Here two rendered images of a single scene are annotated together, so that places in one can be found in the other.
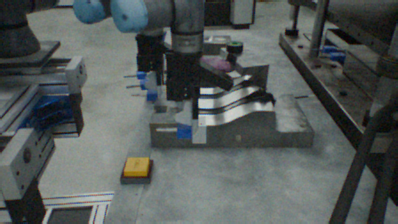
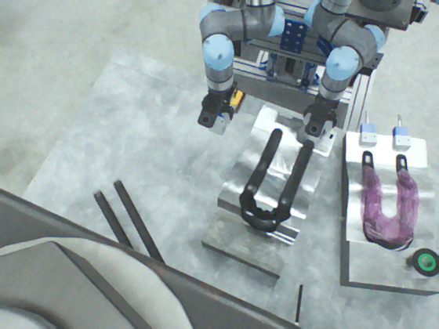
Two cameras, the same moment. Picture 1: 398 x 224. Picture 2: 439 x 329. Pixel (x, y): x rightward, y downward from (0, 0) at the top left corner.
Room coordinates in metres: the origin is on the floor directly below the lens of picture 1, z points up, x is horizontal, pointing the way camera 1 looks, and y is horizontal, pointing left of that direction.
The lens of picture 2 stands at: (1.00, -0.58, 2.17)
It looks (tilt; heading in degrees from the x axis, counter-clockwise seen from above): 68 degrees down; 117
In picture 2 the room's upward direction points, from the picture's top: 4 degrees counter-clockwise
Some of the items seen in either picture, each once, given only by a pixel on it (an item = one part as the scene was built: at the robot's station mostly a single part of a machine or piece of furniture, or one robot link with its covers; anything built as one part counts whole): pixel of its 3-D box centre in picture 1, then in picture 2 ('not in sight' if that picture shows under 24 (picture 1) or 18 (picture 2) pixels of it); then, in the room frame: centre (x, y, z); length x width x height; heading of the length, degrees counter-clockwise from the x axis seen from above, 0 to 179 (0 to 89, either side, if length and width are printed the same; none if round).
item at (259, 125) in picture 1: (228, 108); (270, 186); (0.93, -0.10, 0.87); 0.50 x 0.26 x 0.14; 90
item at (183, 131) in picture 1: (181, 130); (223, 113); (0.70, 0.05, 0.93); 0.13 x 0.05 x 0.05; 90
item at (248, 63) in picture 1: (202, 71); (387, 207); (1.29, -0.02, 0.86); 0.50 x 0.26 x 0.11; 107
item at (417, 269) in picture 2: (234, 47); (424, 263); (1.41, -0.16, 0.93); 0.08 x 0.08 x 0.04
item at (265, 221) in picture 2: (224, 94); (277, 177); (0.94, -0.09, 0.92); 0.35 x 0.16 x 0.09; 90
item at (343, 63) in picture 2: not in sight; (340, 68); (0.99, 0.15, 1.20); 0.09 x 0.08 x 0.11; 70
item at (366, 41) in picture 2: not in sight; (357, 43); (1.01, 0.25, 1.20); 0.11 x 0.11 x 0.08; 70
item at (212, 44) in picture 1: (213, 44); not in sight; (1.74, -0.08, 0.84); 0.20 x 0.15 x 0.07; 90
